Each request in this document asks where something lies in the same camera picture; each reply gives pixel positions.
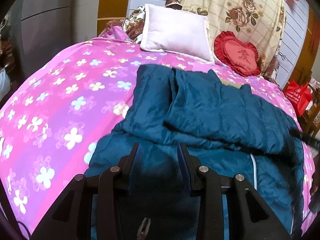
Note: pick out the pink floral bed cover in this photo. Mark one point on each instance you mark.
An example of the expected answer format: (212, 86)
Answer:
(50, 126)

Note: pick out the dark blue puffer jacket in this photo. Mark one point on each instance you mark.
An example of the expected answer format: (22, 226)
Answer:
(229, 129)

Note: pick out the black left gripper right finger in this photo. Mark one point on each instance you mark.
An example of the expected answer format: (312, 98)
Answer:
(249, 216)

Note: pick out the red shopping bag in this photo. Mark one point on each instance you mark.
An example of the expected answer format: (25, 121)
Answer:
(299, 96)

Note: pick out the white plastic bag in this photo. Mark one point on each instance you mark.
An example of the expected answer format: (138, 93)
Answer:
(5, 84)

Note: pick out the cream rose-print quilt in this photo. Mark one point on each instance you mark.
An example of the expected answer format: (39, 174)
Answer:
(260, 22)

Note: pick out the person's right hand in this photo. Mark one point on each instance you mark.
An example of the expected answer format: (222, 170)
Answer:
(314, 186)

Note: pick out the grey wardrobe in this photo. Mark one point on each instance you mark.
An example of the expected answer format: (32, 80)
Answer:
(42, 28)

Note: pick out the white pillow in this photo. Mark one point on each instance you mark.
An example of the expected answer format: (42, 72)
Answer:
(176, 31)

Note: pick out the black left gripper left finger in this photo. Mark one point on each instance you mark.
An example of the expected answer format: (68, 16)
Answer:
(69, 217)

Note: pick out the red heart-shaped cushion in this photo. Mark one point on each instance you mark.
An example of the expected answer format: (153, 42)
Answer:
(241, 57)

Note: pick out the brown floral blanket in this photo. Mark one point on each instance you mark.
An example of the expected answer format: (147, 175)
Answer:
(126, 29)

